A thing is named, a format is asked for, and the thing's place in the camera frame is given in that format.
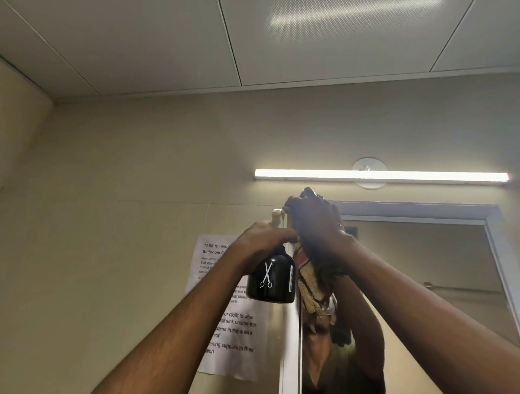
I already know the person's right hand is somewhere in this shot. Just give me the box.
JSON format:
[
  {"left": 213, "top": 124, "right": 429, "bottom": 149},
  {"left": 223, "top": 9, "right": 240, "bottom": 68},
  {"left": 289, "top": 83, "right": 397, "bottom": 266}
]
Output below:
[{"left": 283, "top": 187, "right": 356, "bottom": 273}]

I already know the person's left hand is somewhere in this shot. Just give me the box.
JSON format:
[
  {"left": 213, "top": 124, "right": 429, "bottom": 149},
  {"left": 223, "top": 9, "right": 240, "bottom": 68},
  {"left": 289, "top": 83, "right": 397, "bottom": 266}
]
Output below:
[{"left": 230, "top": 221, "right": 300, "bottom": 277}]

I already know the person's right forearm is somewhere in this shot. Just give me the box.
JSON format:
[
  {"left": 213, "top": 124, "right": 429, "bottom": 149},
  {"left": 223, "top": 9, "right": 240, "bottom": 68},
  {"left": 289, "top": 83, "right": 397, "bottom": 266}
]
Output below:
[{"left": 329, "top": 239, "right": 520, "bottom": 394}]

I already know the brown cleaning cloth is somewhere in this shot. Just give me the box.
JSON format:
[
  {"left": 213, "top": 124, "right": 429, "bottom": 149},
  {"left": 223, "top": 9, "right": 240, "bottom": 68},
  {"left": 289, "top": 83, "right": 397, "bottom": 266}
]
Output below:
[{"left": 292, "top": 242, "right": 340, "bottom": 318}]

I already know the white tube light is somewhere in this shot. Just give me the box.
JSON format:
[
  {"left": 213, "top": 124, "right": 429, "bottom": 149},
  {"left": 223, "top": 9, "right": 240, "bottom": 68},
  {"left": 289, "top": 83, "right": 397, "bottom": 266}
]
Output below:
[{"left": 254, "top": 157, "right": 510, "bottom": 191}]

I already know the black spray bottle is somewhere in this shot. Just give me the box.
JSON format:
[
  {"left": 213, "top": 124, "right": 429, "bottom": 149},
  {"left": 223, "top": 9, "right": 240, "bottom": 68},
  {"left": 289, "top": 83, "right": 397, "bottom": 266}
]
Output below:
[{"left": 246, "top": 209, "right": 296, "bottom": 305}]

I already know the white framed mirror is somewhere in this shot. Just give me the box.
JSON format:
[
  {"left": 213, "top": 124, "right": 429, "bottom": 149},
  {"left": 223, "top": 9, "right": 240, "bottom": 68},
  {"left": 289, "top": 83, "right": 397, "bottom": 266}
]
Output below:
[{"left": 279, "top": 201, "right": 520, "bottom": 394}]

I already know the printed instruction paper sheet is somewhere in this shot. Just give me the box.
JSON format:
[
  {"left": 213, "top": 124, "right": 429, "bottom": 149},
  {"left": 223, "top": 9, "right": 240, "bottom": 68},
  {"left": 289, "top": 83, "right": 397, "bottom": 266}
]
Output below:
[{"left": 185, "top": 234, "right": 272, "bottom": 382}]

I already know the person's left forearm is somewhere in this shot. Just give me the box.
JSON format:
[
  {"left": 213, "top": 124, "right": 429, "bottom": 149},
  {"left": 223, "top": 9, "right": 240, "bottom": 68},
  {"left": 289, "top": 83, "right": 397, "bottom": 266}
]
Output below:
[{"left": 91, "top": 249, "right": 255, "bottom": 394}]

